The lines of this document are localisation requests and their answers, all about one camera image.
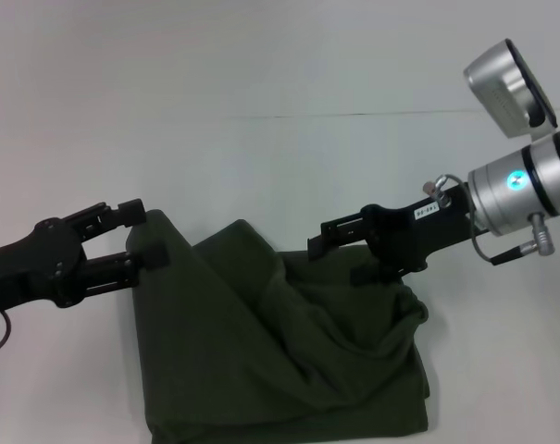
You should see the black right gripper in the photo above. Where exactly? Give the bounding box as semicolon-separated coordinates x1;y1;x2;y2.
306;182;487;284

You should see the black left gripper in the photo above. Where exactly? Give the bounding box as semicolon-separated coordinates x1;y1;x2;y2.
0;198;169;320

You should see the dark green FREE t-shirt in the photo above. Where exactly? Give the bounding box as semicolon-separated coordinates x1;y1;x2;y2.
125;208;432;444

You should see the silver cable plug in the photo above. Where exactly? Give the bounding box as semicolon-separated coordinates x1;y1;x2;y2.
421;173;453;205
490;212;558;266

